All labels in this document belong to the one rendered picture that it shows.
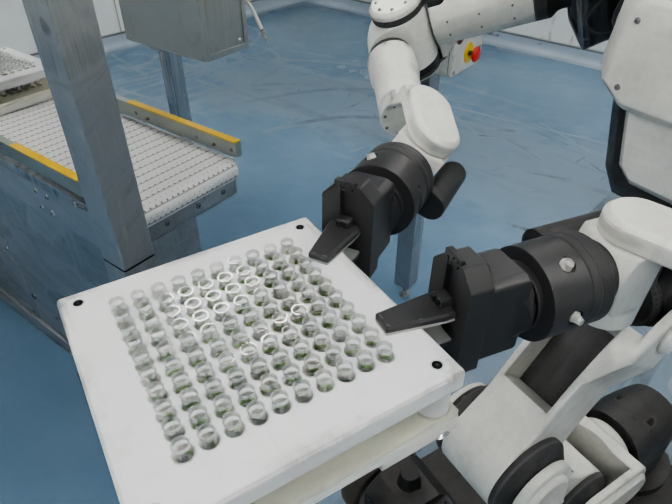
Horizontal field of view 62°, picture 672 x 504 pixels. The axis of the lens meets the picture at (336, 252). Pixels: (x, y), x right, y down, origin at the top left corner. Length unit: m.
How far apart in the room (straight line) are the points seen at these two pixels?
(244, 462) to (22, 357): 1.70
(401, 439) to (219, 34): 0.77
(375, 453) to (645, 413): 0.99
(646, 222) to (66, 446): 1.52
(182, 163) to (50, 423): 0.94
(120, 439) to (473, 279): 0.27
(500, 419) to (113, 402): 0.60
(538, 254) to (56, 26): 0.60
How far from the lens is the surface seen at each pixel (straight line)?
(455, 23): 0.90
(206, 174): 1.12
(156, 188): 1.09
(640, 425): 1.36
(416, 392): 0.41
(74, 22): 0.81
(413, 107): 0.70
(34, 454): 1.77
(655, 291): 0.89
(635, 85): 0.78
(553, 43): 4.57
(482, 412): 0.90
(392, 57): 0.83
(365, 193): 0.53
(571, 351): 0.93
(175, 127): 1.27
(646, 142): 0.80
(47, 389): 1.91
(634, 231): 0.55
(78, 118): 0.83
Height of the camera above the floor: 1.33
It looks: 37 degrees down
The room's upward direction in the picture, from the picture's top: straight up
